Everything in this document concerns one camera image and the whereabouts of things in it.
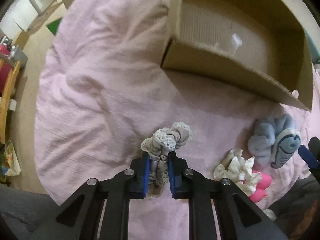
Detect light blue fluffy sock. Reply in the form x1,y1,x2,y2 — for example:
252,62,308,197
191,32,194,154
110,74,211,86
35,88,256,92
248,114,301,171

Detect beige lace-trimmed scrunchie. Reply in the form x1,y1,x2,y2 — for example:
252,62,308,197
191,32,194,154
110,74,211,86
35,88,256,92
140,122,193,197

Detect pink round soft toy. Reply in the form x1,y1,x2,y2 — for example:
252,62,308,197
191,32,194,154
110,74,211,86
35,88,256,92
249,171,272,203

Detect white cream floral scrunchie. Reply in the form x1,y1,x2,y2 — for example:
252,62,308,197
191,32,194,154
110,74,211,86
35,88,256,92
213,148,262,197

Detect small white sock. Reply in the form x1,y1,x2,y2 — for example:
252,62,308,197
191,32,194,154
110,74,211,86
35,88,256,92
212,32,244,54

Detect pink bed blanket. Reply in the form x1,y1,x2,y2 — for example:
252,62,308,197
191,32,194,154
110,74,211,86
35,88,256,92
34,0,320,240

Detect teal pillow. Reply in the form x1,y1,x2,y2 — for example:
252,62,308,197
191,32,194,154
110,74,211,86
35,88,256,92
305,32,320,64

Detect brown cardboard box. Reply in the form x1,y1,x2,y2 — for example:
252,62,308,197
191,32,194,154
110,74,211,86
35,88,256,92
161,0,313,111

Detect wooden shelf rack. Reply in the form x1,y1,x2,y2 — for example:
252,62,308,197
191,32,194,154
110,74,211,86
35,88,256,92
0,61,22,144

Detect grey small bin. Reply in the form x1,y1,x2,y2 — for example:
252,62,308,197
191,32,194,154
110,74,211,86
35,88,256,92
10,45,28,68

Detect green bin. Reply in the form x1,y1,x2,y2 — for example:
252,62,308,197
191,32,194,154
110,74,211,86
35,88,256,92
46,18,62,36

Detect red suitcase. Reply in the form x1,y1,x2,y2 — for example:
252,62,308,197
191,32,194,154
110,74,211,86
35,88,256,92
0,44,11,94

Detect white kitchen cabinets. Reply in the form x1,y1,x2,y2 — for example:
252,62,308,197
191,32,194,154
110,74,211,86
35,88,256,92
1,0,38,39

